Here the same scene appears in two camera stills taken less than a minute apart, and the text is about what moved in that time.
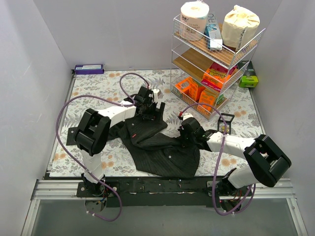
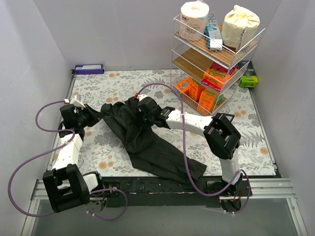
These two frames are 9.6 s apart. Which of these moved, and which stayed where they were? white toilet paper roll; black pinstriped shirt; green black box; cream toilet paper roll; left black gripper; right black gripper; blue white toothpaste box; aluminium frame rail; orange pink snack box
Moved: left black gripper; right black gripper; black pinstriped shirt
Stayed: green black box; blue white toothpaste box; orange pink snack box; cream toilet paper roll; aluminium frame rail; white toilet paper roll
